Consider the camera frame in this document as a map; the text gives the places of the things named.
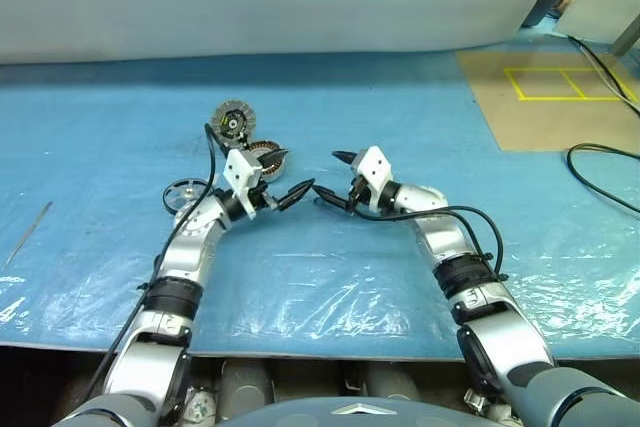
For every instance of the grey robot torso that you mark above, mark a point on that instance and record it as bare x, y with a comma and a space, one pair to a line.
325, 417

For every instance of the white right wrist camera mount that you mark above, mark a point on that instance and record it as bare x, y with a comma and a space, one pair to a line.
372, 162

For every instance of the grey rounded cylinder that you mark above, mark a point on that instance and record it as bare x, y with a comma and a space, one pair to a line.
392, 379
245, 387

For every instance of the grey finned motor end cover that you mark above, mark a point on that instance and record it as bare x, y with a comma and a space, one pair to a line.
232, 119

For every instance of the motor stator with copper windings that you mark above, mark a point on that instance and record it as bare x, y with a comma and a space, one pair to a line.
277, 172

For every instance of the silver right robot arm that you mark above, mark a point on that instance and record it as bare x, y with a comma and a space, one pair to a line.
445, 242

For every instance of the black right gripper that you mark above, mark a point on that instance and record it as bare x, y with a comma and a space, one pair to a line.
361, 194

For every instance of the light grey metal leg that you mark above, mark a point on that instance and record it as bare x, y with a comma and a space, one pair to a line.
627, 34

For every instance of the brown cardboard sheet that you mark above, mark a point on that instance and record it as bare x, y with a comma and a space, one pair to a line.
525, 122

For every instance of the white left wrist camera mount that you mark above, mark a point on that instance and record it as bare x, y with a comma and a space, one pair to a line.
240, 169

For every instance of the blue plastic table cover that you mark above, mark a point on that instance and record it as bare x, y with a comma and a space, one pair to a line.
350, 122

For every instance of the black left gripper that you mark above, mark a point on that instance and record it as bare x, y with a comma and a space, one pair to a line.
265, 199

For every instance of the white panel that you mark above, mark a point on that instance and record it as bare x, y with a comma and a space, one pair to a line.
600, 17

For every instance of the white round perforated fitting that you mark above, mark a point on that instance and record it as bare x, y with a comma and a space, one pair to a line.
200, 404

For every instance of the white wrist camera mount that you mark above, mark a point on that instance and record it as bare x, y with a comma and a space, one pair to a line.
372, 162
240, 169

